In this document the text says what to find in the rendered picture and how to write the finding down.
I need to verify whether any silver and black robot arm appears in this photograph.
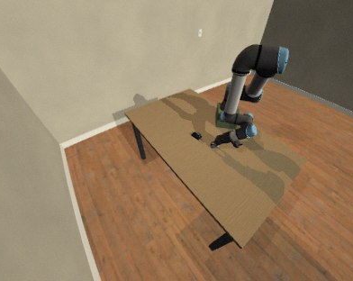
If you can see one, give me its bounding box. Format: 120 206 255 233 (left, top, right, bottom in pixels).
220 44 289 140

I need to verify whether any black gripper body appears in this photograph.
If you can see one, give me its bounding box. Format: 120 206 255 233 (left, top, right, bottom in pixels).
214 130 243 148

